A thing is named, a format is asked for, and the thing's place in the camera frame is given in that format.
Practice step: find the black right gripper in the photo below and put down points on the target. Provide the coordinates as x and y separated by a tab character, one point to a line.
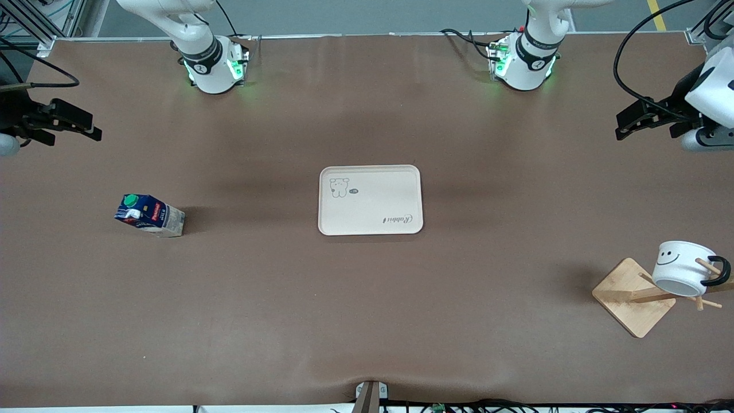
12	112

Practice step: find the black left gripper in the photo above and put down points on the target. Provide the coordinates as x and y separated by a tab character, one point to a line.
680	94

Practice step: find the blue milk carton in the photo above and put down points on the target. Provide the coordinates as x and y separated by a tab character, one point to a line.
152	217

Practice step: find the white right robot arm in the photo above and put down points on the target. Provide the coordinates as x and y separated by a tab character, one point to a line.
212	74

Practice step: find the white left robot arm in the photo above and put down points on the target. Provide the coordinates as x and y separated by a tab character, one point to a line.
524	71

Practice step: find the wooden cup rack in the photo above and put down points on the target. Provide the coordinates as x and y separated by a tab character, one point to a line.
625	295

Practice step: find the cream plastic tray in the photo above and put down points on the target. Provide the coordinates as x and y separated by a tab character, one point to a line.
373	201

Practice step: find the aluminium frame profile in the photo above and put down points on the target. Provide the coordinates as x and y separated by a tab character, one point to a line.
34	23
711	26

